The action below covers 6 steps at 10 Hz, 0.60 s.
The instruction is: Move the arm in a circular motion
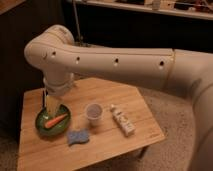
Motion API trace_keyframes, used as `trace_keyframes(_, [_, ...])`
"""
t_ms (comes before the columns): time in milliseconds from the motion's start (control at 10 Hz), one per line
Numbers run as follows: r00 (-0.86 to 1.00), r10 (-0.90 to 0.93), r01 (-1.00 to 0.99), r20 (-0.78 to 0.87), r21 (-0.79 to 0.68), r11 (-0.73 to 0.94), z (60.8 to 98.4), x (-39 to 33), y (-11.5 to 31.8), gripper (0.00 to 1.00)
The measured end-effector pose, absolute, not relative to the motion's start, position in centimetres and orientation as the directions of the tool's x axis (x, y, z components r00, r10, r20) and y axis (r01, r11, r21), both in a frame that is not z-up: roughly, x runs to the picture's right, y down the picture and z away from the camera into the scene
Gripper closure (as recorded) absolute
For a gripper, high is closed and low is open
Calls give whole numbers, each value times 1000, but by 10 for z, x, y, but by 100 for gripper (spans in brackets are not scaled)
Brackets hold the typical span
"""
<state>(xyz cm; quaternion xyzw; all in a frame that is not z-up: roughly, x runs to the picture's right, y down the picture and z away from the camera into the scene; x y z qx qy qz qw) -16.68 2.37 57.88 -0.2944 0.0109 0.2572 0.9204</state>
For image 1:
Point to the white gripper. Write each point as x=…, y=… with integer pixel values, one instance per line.
x=52, y=104

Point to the wooden table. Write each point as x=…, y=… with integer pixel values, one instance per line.
x=106, y=140

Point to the black striped object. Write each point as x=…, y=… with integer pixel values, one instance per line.
x=43, y=98

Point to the blue sponge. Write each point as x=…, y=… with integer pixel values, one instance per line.
x=77, y=137

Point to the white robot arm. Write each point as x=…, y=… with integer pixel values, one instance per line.
x=187, y=74

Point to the background shelf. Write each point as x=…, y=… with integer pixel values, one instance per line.
x=156, y=9

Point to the clear plastic cup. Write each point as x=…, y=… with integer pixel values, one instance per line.
x=93, y=113

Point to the vertical metal pole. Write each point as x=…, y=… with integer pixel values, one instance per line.
x=77, y=23

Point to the orange carrot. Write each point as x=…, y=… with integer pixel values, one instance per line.
x=54, y=121

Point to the white tube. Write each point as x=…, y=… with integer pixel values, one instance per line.
x=122, y=120

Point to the green plate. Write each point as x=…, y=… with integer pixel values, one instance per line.
x=59, y=128

